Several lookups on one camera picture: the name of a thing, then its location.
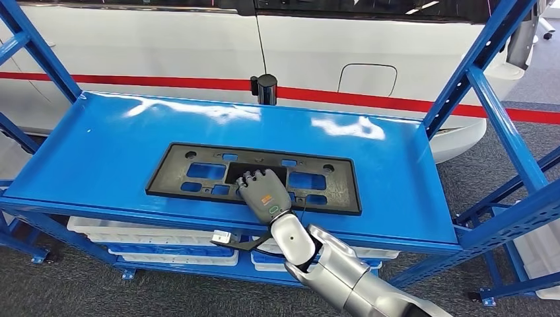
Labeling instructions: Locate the black plastic frame part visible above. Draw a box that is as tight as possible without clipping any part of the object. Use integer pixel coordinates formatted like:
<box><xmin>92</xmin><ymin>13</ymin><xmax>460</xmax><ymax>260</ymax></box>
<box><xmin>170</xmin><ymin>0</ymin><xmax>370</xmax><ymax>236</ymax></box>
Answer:
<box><xmin>145</xmin><ymin>142</ymin><xmax>363</xmax><ymax>217</ymax></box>

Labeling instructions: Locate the white vehicle body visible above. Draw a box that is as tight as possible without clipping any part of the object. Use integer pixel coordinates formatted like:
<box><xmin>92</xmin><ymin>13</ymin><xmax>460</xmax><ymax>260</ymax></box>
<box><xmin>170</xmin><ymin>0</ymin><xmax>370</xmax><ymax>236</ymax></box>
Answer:
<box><xmin>0</xmin><ymin>0</ymin><xmax>540</xmax><ymax>164</ymax></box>

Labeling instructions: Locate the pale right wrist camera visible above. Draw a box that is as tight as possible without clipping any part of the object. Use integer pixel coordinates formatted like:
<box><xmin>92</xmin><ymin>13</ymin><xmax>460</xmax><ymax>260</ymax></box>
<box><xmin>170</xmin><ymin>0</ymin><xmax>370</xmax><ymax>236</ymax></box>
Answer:
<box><xmin>211</xmin><ymin>230</ymin><xmax>234</xmax><ymax>246</ymax></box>

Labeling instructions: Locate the white chair base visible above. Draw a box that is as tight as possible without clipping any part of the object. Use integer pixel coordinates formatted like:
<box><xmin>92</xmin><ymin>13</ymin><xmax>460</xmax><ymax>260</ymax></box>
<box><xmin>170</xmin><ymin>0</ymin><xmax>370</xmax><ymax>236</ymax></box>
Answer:
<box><xmin>537</xmin><ymin>17</ymin><xmax>555</xmax><ymax>42</ymax></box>

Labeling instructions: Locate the red barrier belt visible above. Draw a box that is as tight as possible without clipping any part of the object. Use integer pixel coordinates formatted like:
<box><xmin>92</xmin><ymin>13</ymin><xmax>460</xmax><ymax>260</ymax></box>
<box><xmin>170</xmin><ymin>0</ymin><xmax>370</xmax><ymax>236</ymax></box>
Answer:
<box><xmin>277</xmin><ymin>86</ymin><xmax>560</xmax><ymax>126</ymax></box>
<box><xmin>0</xmin><ymin>71</ymin><xmax>252</xmax><ymax>92</ymax></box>

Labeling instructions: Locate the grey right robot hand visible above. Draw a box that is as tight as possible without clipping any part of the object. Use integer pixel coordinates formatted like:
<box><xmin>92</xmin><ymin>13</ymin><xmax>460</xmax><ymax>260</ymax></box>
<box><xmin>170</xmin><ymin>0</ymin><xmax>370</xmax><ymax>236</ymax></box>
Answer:
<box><xmin>235</xmin><ymin>169</ymin><xmax>293</xmax><ymax>226</ymax></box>

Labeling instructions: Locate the blue metal shelf rack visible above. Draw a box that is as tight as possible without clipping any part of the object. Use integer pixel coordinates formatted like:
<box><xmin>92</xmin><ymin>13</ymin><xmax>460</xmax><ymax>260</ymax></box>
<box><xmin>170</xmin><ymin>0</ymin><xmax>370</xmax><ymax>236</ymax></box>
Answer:
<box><xmin>0</xmin><ymin>0</ymin><xmax>550</xmax><ymax>295</ymax></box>
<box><xmin>452</xmin><ymin>144</ymin><xmax>560</xmax><ymax>307</ymax></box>

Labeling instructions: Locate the black stanchion post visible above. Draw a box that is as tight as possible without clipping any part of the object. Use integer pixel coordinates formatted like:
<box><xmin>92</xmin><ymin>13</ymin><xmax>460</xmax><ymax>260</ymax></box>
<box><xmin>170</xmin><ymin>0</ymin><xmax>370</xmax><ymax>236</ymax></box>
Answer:
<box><xmin>250</xmin><ymin>73</ymin><xmax>279</xmax><ymax>106</ymax></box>

